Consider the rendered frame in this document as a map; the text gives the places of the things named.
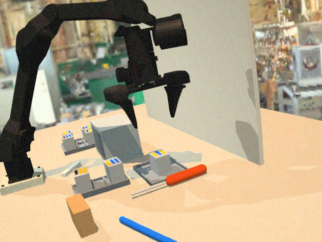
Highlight orange rectangular block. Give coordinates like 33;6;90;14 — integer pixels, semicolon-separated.
66;193;97;238

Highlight blue rod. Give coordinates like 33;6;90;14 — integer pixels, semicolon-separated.
119;216;178;242

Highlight orange-handled screwdriver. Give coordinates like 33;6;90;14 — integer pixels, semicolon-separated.
131;164;207;195

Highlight grey flat panel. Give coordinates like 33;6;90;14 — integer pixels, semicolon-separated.
143;0;264;166

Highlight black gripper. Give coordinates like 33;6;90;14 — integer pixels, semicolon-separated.
104;52;190;129

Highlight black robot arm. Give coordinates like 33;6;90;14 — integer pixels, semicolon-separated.
0;0;188;184

